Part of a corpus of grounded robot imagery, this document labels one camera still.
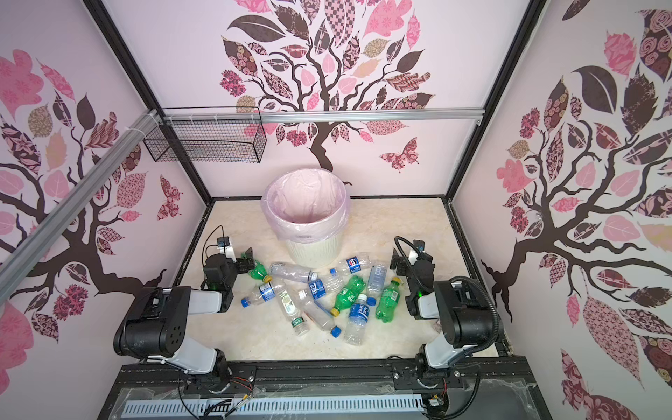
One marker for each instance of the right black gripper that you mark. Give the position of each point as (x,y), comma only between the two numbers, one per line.
(402,263)

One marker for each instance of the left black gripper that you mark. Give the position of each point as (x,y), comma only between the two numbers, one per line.
(241,264)

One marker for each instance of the clear bottle pale blue label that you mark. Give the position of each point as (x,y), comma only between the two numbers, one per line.
(376,282)

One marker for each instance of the green sprite bottle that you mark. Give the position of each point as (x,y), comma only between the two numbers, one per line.
(389,301)
(348,295)

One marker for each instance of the white cap blue label bottle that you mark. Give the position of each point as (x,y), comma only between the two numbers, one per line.
(358,319)

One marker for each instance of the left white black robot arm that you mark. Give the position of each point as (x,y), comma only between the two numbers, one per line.
(154,328)

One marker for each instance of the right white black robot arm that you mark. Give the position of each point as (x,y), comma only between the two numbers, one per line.
(469,322)

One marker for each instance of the white ribbed trash bin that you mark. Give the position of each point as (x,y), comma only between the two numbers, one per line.
(315,255)

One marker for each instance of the pink plastic bin liner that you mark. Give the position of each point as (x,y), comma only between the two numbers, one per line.
(306,206)

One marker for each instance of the clear crushed bottle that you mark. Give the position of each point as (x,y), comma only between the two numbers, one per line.
(292,272)

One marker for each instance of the pepsi label clear bottle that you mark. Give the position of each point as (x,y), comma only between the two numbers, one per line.
(352,265)

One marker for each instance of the green cap clear bottle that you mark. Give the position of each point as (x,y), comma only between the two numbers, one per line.
(293,313)

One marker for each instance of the blue label bottle centre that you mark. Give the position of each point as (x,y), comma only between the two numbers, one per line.
(320,287)

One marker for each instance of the blue cap clear bottle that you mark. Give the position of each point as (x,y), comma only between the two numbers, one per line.
(323,320)

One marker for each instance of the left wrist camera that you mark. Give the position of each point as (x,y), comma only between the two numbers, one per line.
(226,248)

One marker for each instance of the white slotted cable duct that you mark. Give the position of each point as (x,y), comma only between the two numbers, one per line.
(271,406)

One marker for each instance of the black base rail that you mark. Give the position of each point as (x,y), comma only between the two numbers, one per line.
(482,388)

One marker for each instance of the black wire mesh basket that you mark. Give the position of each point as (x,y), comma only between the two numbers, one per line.
(230,134)

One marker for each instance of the aluminium rail back wall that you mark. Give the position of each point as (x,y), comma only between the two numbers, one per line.
(348,116)

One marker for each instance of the aluminium rail wall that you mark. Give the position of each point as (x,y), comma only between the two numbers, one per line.
(348,116)
(17,266)

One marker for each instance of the aluminium rail left wall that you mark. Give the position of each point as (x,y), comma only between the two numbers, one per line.
(17,266)

